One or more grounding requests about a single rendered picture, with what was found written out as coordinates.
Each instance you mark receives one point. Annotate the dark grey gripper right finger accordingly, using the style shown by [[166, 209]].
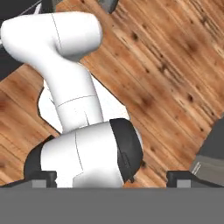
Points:
[[178, 176]]

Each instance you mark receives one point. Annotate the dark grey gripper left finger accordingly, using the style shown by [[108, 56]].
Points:
[[43, 176]]

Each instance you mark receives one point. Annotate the grey metal block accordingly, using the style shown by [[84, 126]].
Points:
[[108, 5]]

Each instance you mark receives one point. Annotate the dark grey cabinet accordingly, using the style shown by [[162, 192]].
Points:
[[211, 157]]

